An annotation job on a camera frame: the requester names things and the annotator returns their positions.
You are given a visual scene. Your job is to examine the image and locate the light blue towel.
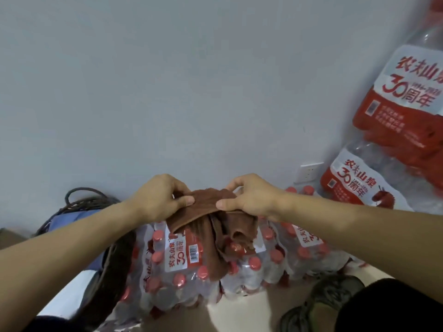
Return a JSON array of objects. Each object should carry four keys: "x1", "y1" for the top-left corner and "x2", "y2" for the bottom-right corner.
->
[{"x1": 48, "y1": 208, "x2": 103, "y2": 233}]

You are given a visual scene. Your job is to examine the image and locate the dark brown wicker basket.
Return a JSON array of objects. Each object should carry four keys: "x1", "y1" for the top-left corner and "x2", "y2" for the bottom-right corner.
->
[{"x1": 32, "y1": 187, "x2": 138, "y2": 330}]

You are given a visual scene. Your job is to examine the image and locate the cream towel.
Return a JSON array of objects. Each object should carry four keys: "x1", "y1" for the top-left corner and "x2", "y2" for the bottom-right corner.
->
[{"x1": 37, "y1": 269, "x2": 98, "y2": 319}]

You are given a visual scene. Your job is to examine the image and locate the person's right hand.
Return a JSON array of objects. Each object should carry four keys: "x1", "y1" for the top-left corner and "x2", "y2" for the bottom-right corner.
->
[{"x1": 216, "y1": 173, "x2": 287, "y2": 223}]

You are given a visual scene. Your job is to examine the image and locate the white wall socket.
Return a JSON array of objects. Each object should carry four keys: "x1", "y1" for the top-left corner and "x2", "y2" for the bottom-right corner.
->
[{"x1": 295, "y1": 161, "x2": 326, "y2": 185}]

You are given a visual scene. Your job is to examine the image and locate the brown paper bag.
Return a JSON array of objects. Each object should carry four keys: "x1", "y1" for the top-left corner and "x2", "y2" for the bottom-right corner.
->
[{"x1": 0, "y1": 227, "x2": 27, "y2": 250}]

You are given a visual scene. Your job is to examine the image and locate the person's left forearm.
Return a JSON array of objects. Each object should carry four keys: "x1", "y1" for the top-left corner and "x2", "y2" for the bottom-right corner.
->
[{"x1": 0, "y1": 199, "x2": 143, "y2": 332}]

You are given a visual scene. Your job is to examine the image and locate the person's right grey shoe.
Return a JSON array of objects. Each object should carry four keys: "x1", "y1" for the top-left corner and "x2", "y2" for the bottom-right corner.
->
[{"x1": 278, "y1": 274, "x2": 366, "y2": 332}]

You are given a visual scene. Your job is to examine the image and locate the person's left hand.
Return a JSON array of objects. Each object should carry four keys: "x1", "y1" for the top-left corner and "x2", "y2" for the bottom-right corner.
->
[{"x1": 130, "y1": 173, "x2": 196, "y2": 225}]

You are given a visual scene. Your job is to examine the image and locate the person's right forearm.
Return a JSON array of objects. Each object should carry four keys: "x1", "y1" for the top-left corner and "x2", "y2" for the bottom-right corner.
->
[{"x1": 276, "y1": 192, "x2": 443, "y2": 305}]

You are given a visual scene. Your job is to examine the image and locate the brown towel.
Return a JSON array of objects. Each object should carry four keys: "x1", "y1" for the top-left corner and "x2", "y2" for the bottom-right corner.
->
[{"x1": 166, "y1": 188, "x2": 260, "y2": 283}]

